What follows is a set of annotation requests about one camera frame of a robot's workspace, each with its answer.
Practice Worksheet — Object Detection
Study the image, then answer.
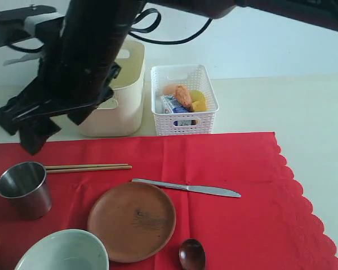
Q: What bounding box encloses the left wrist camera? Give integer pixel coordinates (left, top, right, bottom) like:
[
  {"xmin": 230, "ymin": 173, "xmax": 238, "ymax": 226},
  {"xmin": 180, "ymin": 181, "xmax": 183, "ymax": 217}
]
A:
[{"xmin": 0, "ymin": 4, "xmax": 57, "ymax": 47}]

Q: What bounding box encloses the brown wooden plate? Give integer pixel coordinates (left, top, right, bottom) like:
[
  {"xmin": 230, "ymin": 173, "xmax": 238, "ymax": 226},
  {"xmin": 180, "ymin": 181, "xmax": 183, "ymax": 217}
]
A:
[{"xmin": 87, "ymin": 182, "xmax": 176, "ymax": 263}]

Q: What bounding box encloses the red table cloth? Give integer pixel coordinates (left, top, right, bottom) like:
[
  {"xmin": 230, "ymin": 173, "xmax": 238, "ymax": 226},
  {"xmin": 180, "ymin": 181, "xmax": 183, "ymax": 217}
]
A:
[{"xmin": 0, "ymin": 132, "xmax": 338, "ymax": 269}]

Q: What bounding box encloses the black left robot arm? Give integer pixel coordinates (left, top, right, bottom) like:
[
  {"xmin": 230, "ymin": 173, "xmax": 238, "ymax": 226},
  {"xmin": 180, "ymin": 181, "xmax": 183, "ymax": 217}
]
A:
[{"xmin": 0, "ymin": 1, "xmax": 158, "ymax": 154}]

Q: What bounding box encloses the stainless steel cup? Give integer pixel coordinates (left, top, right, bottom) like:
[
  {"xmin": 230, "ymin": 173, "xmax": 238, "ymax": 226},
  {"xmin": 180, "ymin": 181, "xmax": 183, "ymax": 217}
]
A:
[{"xmin": 0, "ymin": 161, "xmax": 52, "ymax": 220}]

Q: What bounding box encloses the wooden chopstick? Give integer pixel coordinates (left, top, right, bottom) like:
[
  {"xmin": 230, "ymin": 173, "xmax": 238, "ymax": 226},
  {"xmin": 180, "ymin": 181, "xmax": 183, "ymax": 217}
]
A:
[
  {"xmin": 44, "ymin": 164, "xmax": 130, "ymax": 170},
  {"xmin": 45, "ymin": 165, "xmax": 132, "ymax": 174}
]

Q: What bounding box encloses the upper wooden chopstick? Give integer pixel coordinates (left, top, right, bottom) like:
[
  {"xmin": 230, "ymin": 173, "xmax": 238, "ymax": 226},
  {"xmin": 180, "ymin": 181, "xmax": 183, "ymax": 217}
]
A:
[{"xmin": 44, "ymin": 164, "xmax": 130, "ymax": 170}]

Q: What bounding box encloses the dark wooden spoon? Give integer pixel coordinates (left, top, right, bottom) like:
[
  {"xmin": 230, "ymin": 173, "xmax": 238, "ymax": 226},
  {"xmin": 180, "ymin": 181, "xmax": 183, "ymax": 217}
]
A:
[{"xmin": 179, "ymin": 238, "xmax": 206, "ymax": 270}]

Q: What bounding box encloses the white woven plastic basket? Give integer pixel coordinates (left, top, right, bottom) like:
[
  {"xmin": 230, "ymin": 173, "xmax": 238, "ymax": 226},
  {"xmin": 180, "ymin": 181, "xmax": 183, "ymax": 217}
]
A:
[{"xmin": 150, "ymin": 65, "xmax": 219, "ymax": 136}]

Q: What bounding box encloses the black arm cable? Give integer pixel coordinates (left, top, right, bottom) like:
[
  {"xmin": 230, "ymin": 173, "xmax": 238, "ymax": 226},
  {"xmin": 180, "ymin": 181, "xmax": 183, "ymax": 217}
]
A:
[{"xmin": 129, "ymin": 7, "xmax": 214, "ymax": 44}]

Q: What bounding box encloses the yellow orange cheese block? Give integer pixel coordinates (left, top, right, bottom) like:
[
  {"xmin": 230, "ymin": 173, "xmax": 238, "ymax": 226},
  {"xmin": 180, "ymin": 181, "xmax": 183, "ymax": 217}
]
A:
[{"xmin": 189, "ymin": 90, "xmax": 207, "ymax": 113}]

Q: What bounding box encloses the orange fried food piece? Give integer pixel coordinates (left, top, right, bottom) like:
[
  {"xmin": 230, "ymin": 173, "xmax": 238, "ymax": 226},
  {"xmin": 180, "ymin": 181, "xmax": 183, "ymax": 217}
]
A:
[{"xmin": 174, "ymin": 85, "xmax": 192, "ymax": 111}]

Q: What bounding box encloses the brown egg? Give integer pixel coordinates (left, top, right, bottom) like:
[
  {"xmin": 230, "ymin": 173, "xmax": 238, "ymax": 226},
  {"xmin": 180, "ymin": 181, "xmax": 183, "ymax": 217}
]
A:
[{"xmin": 163, "ymin": 84, "xmax": 177, "ymax": 96}]

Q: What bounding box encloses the lower wooden chopstick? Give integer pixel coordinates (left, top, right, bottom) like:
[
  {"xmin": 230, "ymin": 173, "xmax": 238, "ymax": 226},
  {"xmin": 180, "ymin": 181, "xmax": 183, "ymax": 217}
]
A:
[{"xmin": 45, "ymin": 165, "xmax": 132, "ymax": 174}]

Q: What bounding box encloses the cream plastic tub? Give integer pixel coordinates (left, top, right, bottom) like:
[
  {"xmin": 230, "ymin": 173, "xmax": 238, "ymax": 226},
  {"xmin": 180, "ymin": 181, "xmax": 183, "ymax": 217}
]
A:
[{"xmin": 78, "ymin": 40, "xmax": 145, "ymax": 137}]

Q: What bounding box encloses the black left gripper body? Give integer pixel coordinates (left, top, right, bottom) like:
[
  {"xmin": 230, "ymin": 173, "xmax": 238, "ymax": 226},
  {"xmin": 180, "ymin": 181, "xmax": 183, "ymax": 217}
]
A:
[{"xmin": 0, "ymin": 50, "xmax": 121, "ymax": 135}]

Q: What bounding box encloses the silver table knife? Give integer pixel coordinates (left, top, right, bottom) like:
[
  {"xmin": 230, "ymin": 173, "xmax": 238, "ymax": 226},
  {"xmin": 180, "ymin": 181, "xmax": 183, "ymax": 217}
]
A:
[{"xmin": 132, "ymin": 178, "xmax": 241, "ymax": 198}]

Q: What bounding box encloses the blue white milk carton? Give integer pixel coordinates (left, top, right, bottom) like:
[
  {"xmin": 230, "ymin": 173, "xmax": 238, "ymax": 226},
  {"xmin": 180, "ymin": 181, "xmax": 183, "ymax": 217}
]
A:
[{"xmin": 160, "ymin": 95, "xmax": 189, "ymax": 114}]

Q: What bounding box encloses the pale green ceramic bowl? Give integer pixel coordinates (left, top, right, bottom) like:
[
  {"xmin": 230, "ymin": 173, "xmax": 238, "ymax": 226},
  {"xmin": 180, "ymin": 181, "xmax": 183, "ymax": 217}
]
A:
[{"xmin": 15, "ymin": 229, "xmax": 109, "ymax": 269}]

